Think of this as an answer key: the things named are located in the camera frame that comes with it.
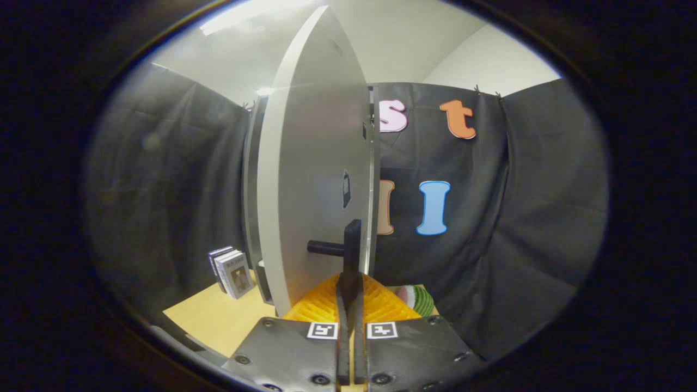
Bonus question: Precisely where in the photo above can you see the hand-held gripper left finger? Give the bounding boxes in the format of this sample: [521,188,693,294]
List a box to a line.
[222,274,352,392]

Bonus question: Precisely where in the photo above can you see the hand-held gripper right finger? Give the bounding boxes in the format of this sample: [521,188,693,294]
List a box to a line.
[351,274,485,392]

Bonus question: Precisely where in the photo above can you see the black door handle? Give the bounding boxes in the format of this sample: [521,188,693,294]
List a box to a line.
[307,219,363,295]

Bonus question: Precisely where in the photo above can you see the white shoe cabinet door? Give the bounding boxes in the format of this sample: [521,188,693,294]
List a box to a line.
[256,5,376,317]

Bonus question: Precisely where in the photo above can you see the watermelon slice toy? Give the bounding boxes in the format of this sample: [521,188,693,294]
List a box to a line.
[395,284,435,317]

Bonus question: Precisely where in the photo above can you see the white book with portrait cover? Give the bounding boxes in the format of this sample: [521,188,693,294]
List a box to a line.
[215,250,255,300]

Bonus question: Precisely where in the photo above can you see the dark blue book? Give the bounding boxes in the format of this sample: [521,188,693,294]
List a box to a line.
[207,246,236,293]

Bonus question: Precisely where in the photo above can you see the black backdrop cloth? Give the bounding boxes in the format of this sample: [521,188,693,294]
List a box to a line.
[87,60,608,360]

